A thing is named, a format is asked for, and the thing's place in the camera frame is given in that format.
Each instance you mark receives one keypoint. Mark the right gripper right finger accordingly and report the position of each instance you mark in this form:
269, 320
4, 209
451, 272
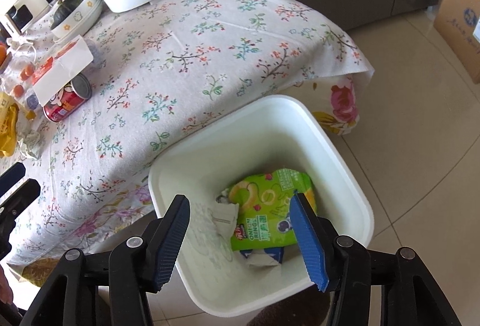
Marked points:
336, 263

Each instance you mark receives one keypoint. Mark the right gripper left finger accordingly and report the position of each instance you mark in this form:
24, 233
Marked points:
143, 264

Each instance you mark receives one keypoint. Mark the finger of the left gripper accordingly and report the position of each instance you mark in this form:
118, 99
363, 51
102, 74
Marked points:
11, 177

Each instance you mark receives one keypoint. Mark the white tissue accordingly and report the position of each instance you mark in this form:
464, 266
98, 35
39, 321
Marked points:
30, 144

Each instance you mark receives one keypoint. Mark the blue nut box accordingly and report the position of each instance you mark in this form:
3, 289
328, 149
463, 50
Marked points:
260, 258

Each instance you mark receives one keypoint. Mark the green snack bag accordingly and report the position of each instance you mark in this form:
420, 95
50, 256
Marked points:
263, 199

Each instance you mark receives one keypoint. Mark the red drink can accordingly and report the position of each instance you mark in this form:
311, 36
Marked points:
68, 99

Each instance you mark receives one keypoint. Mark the white orange cardboard piece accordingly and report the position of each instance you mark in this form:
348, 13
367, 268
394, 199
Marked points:
60, 68

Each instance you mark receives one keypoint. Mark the white cardboard sheet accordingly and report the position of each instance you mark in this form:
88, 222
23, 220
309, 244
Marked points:
211, 229

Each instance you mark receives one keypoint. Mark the white plastic trash bin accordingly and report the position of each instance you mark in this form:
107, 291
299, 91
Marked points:
239, 173

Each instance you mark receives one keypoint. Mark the glass jar with kumquats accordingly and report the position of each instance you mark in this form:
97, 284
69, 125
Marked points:
17, 71

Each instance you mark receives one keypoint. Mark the orange fruit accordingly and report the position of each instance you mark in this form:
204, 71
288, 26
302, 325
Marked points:
3, 53

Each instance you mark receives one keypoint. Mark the white ceramic bowl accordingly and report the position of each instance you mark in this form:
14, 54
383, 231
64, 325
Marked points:
80, 20

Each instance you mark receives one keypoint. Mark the green squash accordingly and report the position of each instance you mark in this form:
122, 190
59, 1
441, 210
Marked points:
64, 9

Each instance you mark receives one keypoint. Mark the floral tablecloth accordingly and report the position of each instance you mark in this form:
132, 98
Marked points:
161, 72

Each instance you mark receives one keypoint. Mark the lower cardboard box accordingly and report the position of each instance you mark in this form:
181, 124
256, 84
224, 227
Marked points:
456, 22

